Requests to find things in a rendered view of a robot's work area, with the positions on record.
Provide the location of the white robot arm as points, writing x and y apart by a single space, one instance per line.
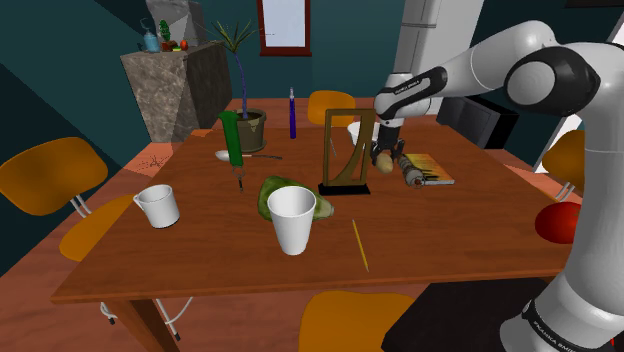
594 161

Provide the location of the black robot stand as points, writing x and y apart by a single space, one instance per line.
453 317

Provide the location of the white tall cup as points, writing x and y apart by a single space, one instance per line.
292 229

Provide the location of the orange chair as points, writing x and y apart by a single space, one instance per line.
329 103
351 322
48 175
565 156

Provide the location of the brown frame on black base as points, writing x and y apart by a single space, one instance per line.
343 187

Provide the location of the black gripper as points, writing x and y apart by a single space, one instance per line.
389 136

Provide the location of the brown rolling pin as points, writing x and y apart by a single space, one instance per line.
410 170

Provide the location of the potted plant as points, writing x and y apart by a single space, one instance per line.
252 131

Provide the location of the white mug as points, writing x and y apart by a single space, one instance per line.
161 207

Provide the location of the yellow pencil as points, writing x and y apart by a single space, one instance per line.
360 245

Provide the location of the red tomato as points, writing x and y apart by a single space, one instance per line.
556 223

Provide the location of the wooden table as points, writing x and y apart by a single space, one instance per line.
438 229

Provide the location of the black cabinet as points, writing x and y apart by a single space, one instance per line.
480 119

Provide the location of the white bowl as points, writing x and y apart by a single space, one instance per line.
354 131

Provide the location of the green avocado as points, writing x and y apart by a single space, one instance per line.
265 195

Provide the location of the brown potato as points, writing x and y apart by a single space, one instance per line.
384 164

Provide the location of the red framed window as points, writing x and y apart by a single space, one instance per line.
284 24

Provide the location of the yellow book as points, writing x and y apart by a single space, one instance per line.
436 170

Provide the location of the marble cabinet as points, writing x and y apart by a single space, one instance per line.
166 92

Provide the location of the green corkscrew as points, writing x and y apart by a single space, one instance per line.
232 141

